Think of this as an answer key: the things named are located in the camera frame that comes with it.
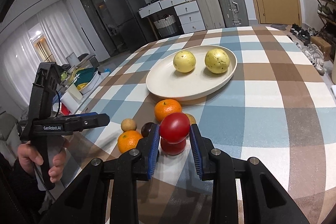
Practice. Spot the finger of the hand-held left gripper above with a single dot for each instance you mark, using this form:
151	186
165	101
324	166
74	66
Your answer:
89	121

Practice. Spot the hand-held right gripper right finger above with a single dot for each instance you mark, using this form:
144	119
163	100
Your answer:
195	150

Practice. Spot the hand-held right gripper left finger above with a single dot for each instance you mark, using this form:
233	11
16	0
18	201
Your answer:
155	150

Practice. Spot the red tomato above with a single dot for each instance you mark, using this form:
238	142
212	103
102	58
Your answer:
174	127
172	148

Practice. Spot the dark purple plum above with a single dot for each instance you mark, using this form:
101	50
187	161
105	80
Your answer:
147	129

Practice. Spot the orange mandarin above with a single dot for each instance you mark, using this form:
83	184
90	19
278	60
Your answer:
168	108
128	142

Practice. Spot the brown longan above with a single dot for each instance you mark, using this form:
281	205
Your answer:
192	119
128	124

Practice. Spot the cream round plate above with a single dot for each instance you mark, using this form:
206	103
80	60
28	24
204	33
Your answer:
189	83

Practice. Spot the person's left forearm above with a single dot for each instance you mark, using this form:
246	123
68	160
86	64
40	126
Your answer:
22	190

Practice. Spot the person's left hand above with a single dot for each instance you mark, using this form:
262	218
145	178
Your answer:
27	157

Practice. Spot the grey sofa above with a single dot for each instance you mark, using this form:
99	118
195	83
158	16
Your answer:
6	132

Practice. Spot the white curtains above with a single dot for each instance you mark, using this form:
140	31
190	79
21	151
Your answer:
34	50

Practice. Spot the checked tablecloth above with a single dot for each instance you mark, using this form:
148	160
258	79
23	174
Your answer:
262	108

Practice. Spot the white wardrobe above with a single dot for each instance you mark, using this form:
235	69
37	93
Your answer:
78	27

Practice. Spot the yellow-green guava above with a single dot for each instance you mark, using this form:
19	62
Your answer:
216	60
184	61

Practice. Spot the dark glass cabinet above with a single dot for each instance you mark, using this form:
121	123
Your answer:
89	3

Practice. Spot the grey refrigerator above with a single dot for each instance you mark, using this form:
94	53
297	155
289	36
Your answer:
123	11

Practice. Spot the wicker basket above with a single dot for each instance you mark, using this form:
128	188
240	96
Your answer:
165	24

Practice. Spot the white drawer desk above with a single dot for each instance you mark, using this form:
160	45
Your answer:
189	14

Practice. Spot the beige suitcase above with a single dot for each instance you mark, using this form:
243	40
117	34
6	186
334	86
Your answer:
207	7

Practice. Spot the silver suitcase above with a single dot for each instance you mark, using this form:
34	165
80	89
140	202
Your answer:
232	5

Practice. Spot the scattered sneakers pile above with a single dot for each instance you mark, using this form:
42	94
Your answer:
309	52

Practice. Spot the small cardboard box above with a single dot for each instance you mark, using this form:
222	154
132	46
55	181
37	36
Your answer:
320	47

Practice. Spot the wooden shoe rack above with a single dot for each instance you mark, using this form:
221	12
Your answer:
326	27

